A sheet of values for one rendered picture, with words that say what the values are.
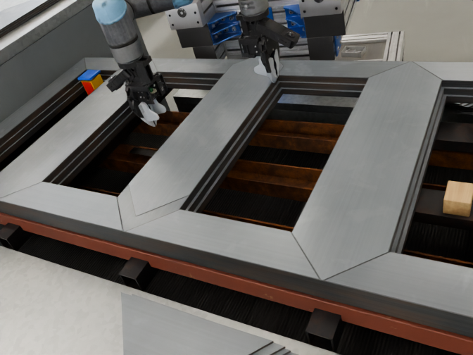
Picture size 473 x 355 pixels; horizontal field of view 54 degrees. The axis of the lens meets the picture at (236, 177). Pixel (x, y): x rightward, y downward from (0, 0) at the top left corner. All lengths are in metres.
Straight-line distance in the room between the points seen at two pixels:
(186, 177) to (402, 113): 0.53
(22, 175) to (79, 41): 0.78
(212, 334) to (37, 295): 0.48
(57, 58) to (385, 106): 1.25
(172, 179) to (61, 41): 0.98
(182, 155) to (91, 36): 1.00
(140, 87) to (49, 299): 0.55
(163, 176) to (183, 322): 0.37
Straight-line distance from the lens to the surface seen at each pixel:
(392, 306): 0.82
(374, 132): 1.11
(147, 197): 1.09
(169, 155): 1.19
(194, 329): 0.92
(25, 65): 1.85
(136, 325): 0.97
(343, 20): 1.66
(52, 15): 1.94
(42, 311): 1.17
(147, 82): 1.23
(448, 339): 0.86
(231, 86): 1.40
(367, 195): 0.95
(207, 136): 1.21
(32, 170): 1.40
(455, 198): 1.03
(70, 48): 1.98
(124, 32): 1.18
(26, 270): 1.29
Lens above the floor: 1.53
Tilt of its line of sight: 39 degrees down
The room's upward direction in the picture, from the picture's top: 17 degrees counter-clockwise
